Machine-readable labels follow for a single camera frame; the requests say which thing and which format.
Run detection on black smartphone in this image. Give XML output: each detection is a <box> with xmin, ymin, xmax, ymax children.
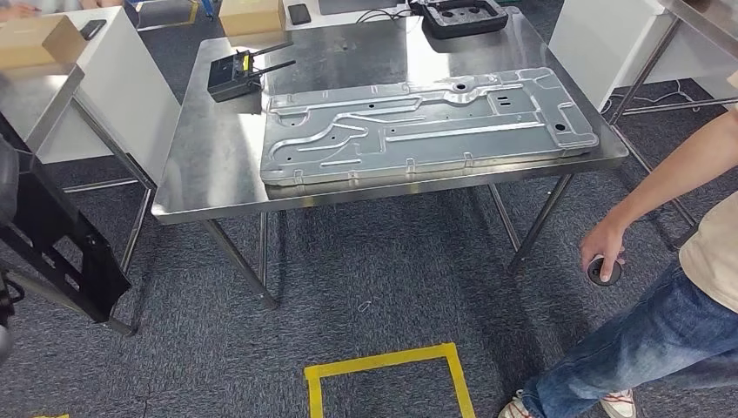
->
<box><xmin>79</xmin><ymin>18</ymin><xmax>109</xmax><ymax>42</ymax></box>
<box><xmin>286</xmin><ymin>3</ymin><xmax>313</xmax><ymax>27</ymax></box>

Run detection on black foam tray round holes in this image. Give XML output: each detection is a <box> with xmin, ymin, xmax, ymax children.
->
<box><xmin>416</xmin><ymin>0</ymin><xmax>510</xmax><ymax>41</ymax></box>

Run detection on white desk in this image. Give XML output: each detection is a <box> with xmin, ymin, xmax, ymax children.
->
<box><xmin>547</xmin><ymin>0</ymin><xmax>738</xmax><ymax>113</ymax></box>
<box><xmin>281</xmin><ymin>0</ymin><xmax>419</xmax><ymax>31</ymax></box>
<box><xmin>11</xmin><ymin>5</ymin><xmax>184</xmax><ymax>187</ymax></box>

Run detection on black laptop cable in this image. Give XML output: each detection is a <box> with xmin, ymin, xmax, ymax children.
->
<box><xmin>352</xmin><ymin>6</ymin><xmax>426</xmax><ymax>26</ymax></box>

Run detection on stainless steel workbench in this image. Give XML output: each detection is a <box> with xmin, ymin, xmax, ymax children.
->
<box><xmin>151</xmin><ymin>5</ymin><xmax>631</xmax><ymax>311</ymax></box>

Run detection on floor cable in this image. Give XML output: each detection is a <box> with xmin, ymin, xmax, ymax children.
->
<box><xmin>602</xmin><ymin>79</ymin><xmax>702</xmax><ymax>114</ymax></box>

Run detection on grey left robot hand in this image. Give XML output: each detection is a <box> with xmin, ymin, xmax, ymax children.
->
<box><xmin>0</xmin><ymin>134</ymin><xmax>22</xmax><ymax>227</ymax></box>

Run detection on black remote controller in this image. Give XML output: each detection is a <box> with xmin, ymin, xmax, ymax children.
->
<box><xmin>206</xmin><ymin>40</ymin><xmax>298</xmax><ymax>105</ymax></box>

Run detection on person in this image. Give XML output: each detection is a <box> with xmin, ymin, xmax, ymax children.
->
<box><xmin>0</xmin><ymin>0</ymin><xmax>125</xmax><ymax>23</ymax></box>
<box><xmin>498</xmin><ymin>69</ymin><xmax>738</xmax><ymax>418</ymax></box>

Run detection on brown cardboard box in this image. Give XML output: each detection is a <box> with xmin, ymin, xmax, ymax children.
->
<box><xmin>0</xmin><ymin>14</ymin><xmax>88</xmax><ymax>72</ymax></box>
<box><xmin>218</xmin><ymin>0</ymin><xmax>288</xmax><ymax>38</ymax></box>

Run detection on stamped grey metal panel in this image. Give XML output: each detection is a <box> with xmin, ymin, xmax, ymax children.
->
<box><xmin>259</xmin><ymin>66</ymin><xmax>601</xmax><ymax>189</ymax></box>

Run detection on black round handle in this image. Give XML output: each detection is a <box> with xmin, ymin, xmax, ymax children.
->
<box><xmin>586</xmin><ymin>256</ymin><xmax>624</xmax><ymax>288</ymax></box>

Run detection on black plastic panel part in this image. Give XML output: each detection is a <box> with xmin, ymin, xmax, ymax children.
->
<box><xmin>0</xmin><ymin>112</ymin><xmax>133</xmax><ymax>325</ymax></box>

